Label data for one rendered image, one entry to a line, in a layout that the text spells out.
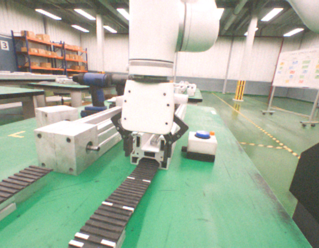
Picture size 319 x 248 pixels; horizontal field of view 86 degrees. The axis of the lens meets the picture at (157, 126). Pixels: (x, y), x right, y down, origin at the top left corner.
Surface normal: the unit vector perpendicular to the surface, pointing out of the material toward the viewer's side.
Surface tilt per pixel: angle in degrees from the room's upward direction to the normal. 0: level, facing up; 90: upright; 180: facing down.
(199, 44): 138
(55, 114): 90
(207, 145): 90
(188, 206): 0
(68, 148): 90
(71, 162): 90
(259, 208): 0
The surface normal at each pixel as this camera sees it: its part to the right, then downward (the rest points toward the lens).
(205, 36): 0.09, 0.70
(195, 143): -0.21, 0.26
